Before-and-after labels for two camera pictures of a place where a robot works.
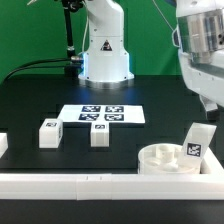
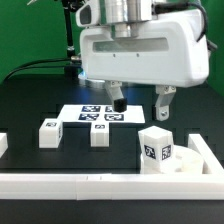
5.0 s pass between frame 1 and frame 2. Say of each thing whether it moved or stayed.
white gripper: moved
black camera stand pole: stayed
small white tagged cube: stayed
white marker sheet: stayed
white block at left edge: stayed
